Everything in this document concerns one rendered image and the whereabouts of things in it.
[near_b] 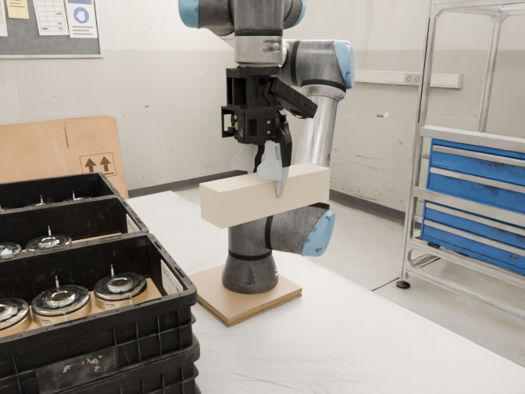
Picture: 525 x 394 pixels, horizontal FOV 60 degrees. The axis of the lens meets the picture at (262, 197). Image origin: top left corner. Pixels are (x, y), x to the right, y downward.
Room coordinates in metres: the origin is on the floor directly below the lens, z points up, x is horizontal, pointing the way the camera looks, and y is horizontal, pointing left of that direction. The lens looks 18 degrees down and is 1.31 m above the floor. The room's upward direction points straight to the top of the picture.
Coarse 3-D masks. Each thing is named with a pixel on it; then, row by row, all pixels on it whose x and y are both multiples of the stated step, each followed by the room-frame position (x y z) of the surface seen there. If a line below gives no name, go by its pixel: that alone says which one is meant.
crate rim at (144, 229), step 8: (88, 200) 1.14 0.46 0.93; (96, 200) 1.14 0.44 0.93; (104, 200) 1.15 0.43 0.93; (120, 200) 1.14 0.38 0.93; (32, 208) 1.08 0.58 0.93; (40, 208) 1.08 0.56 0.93; (48, 208) 1.09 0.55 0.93; (128, 208) 1.08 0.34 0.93; (0, 216) 1.04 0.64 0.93; (136, 216) 1.02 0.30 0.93; (144, 224) 0.97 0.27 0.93; (136, 232) 0.92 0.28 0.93; (144, 232) 0.92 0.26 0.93; (88, 240) 0.88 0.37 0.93; (96, 240) 0.88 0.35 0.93; (48, 248) 0.84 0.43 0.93; (56, 248) 0.84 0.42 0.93; (0, 256) 0.80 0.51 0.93
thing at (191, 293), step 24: (120, 240) 0.88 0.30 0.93; (0, 264) 0.77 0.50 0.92; (168, 264) 0.77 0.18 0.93; (192, 288) 0.67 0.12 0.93; (120, 312) 0.60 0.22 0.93; (144, 312) 0.62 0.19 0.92; (168, 312) 0.64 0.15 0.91; (24, 336) 0.54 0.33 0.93; (48, 336) 0.55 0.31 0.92; (72, 336) 0.57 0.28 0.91
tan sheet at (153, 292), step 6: (150, 282) 0.88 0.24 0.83; (150, 288) 0.85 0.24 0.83; (156, 288) 0.85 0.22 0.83; (90, 294) 0.83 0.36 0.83; (150, 294) 0.83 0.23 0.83; (156, 294) 0.83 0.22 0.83; (30, 306) 0.78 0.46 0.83; (96, 306) 0.78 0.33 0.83; (30, 312) 0.76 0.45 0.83; (90, 312) 0.76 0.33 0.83; (96, 312) 0.76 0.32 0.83; (30, 324) 0.72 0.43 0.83; (36, 324) 0.72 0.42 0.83
